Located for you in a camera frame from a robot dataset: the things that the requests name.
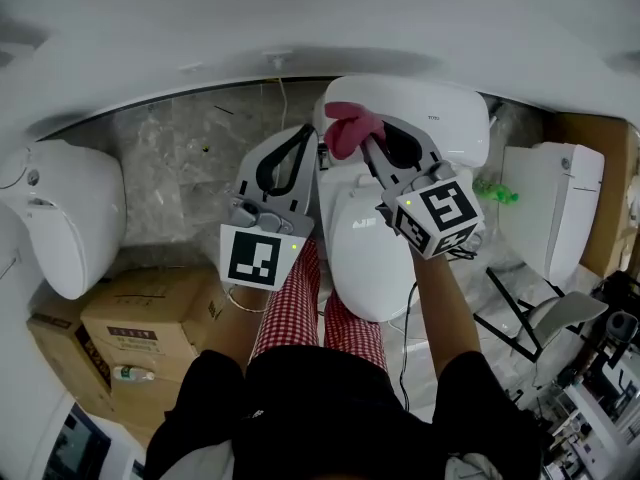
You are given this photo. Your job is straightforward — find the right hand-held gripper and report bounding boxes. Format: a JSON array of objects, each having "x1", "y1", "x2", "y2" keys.
[{"x1": 366, "y1": 115, "x2": 486, "y2": 261}]

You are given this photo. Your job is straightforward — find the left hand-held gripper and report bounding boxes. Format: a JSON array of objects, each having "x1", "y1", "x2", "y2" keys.
[{"x1": 219, "y1": 124, "x2": 320, "y2": 294}]

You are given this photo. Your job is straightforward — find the pink cloth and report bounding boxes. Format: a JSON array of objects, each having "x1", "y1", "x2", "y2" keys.
[{"x1": 323, "y1": 100, "x2": 388, "y2": 162}]

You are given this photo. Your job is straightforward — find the white toilet with tank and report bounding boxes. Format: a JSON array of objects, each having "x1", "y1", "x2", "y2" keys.
[{"x1": 312, "y1": 74, "x2": 492, "y2": 325}]

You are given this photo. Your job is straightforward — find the person's left forearm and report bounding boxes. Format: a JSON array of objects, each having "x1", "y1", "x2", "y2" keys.
[{"x1": 219, "y1": 285, "x2": 274, "y2": 375}]

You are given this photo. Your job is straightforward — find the person's right forearm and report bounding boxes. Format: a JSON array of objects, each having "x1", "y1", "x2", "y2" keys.
[{"x1": 409, "y1": 252, "x2": 484, "y2": 405}]

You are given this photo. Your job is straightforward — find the white square-backed toilet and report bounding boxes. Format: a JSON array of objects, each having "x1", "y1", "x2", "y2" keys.
[{"x1": 499, "y1": 141, "x2": 607, "y2": 285}]

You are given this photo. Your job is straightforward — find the white egg-shaped toilet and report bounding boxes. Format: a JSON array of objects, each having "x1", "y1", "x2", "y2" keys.
[{"x1": 0, "y1": 140, "x2": 128, "y2": 302}]

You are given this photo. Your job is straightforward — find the person's red checked trousers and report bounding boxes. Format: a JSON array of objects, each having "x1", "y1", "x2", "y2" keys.
[{"x1": 249, "y1": 237, "x2": 388, "y2": 375}]

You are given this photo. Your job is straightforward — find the tall cardboard box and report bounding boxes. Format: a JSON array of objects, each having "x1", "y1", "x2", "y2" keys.
[{"x1": 542, "y1": 112, "x2": 640, "y2": 280}]

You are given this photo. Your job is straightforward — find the crumpled cardboard box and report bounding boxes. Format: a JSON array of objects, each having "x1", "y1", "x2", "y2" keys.
[{"x1": 26, "y1": 266, "x2": 252, "y2": 439}]

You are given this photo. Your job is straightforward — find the clear plastic water bottle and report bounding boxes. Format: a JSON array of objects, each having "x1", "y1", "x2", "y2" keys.
[{"x1": 112, "y1": 365, "x2": 157, "y2": 384}]

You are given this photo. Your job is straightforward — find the person's black and white shirt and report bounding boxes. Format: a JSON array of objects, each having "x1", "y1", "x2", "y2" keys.
[{"x1": 143, "y1": 345, "x2": 544, "y2": 480}]

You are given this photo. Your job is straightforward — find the white power cable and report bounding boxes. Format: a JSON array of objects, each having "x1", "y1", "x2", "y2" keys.
[{"x1": 276, "y1": 75, "x2": 291, "y2": 131}]

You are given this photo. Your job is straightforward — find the gold bracelet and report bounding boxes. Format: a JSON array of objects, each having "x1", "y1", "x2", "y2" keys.
[{"x1": 227, "y1": 287, "x2": 269, "y2": 315}]

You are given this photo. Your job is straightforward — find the grey chair with black frame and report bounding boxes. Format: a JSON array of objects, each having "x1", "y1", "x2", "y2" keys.
[{"x1": 472, "y1": 266, "x2": 611, "y2": 362}]

